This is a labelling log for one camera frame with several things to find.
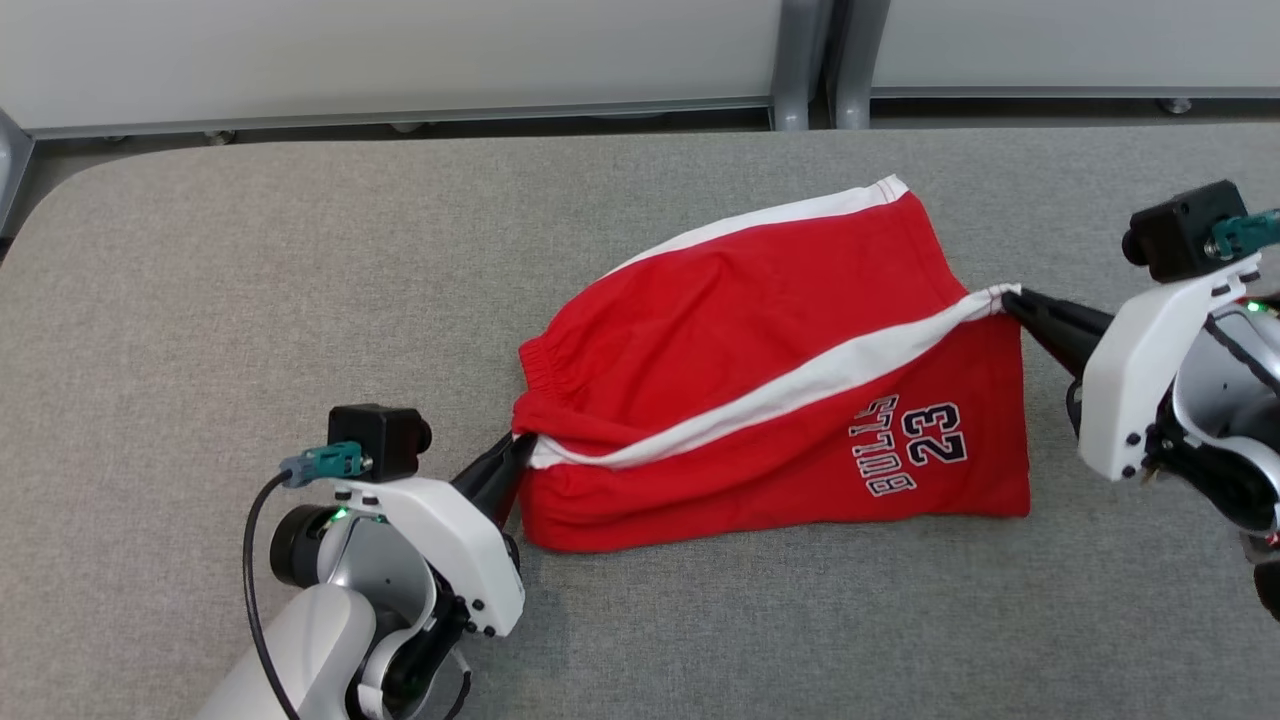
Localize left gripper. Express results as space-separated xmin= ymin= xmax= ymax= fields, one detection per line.
xmin=325 ymin=432 xmax=538 ymax=720

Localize white partition panel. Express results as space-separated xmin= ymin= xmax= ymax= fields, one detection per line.
xmin=870 ymin=0 xmax=1280 ymax=99
xmin=0 ymin=0 xmax=786 ymax=131

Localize teal cable connector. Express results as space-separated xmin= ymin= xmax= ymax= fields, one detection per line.
xmin=278 ymin=442 xmax=366 ymax=489
xmin=1205 ymin=208 xmax=1280 ymax=259

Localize right teal cable connector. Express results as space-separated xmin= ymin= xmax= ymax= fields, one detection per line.
xmin=1205 ymin=208 xmax=1280 ymax=259

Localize left teal cable connector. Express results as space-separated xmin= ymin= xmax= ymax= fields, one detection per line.
xmin=278 ymin=442 xmax=366 ymax=489

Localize left white camera bracket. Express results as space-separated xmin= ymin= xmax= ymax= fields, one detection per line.
xmin=333 ymin=478 xmax=527 ymax=638

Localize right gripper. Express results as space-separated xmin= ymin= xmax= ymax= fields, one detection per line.
xmin=1003 ymin=288 xmax=1280 ymax=536

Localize grey partition leg with caster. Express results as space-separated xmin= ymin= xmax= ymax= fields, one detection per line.
xmin=0 ymin=105 xmax=37 ymax=241

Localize grey metal partition post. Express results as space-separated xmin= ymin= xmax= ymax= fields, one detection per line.
xmin=830 ymin=0 xmax=893 ymax=130
xmin=770 ymin=0 xmax=833 ymax=132

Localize red white Bulls shorts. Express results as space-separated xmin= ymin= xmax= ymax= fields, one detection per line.
xmin=510 ymin=175 xmax=1033 ymax=554

